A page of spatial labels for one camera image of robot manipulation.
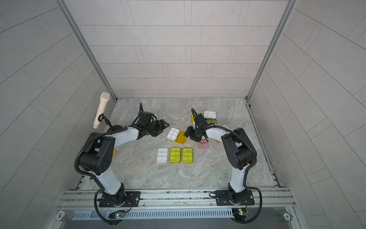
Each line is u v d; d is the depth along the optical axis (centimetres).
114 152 51
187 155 85
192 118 77
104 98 77
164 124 86
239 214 68
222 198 71
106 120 85
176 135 94
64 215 62
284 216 62
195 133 72
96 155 47
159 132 83
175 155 85
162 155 85
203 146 91
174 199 72
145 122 74
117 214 65
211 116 104
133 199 71
